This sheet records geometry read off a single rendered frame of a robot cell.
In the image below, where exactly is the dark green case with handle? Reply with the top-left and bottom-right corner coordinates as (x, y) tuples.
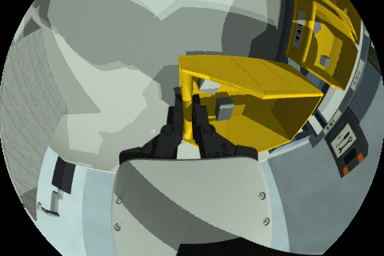
(367, 38), (382, 73)

